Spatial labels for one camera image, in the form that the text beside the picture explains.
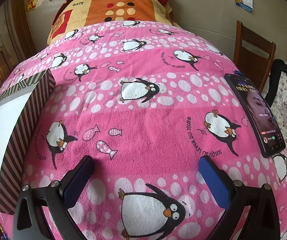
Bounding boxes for orange yellow patterned pillow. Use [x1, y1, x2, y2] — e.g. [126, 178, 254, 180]
[45, 0, 181, 47]

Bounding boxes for black garment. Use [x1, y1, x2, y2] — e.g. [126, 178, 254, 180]
[267, 59, 287, 104]

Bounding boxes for wooden chair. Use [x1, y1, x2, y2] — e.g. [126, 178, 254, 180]
[232, 20, 277, 95]

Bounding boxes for striped cardboard box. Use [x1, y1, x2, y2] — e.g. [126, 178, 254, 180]
[0, 69, 57, 214]

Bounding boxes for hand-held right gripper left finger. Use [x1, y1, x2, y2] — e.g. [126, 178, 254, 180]
[13, 155, 95, 240]

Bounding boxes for black smartphone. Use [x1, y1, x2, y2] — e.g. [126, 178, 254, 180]
[224, 73, 286, 158]

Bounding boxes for pink penguin print blanket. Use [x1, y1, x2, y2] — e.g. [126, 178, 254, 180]
[0, 20, 287, 240]

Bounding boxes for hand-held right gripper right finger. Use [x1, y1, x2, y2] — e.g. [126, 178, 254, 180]
[199, 155, 281, 240]

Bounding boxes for floral bedsheet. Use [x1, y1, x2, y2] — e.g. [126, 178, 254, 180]
[261, 60, 287, 190]

